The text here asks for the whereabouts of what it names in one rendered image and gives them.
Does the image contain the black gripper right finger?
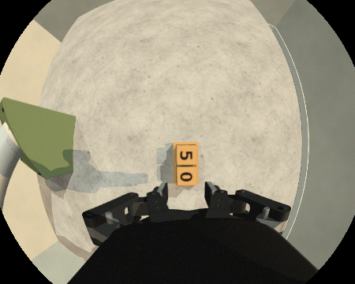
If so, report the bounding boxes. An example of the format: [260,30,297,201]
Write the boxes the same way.
[204,181,291,235]

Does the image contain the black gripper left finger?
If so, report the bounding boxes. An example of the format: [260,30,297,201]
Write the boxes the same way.
[82,182,175,246]

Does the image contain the tan number cube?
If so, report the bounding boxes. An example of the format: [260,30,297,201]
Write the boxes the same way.
[176,145,196,166]
[177,165,196,186]

